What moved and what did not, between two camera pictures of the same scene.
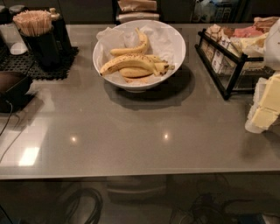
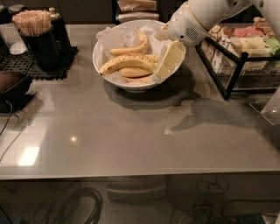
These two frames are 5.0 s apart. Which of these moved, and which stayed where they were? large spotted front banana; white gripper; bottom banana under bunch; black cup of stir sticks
Moved: white gripper
Stayed: large spotted front banana; bottom banana under bunch; black cup of stir sticks
